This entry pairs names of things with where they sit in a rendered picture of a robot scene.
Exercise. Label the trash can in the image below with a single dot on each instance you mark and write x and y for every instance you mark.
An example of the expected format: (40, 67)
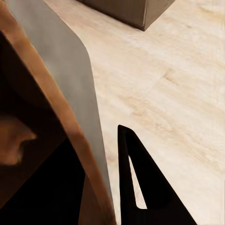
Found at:
(47, 93)

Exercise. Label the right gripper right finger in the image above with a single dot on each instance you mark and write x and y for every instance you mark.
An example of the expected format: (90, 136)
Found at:
(164, 207)

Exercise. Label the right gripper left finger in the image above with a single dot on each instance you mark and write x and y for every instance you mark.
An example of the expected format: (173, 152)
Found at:
(52, 195)

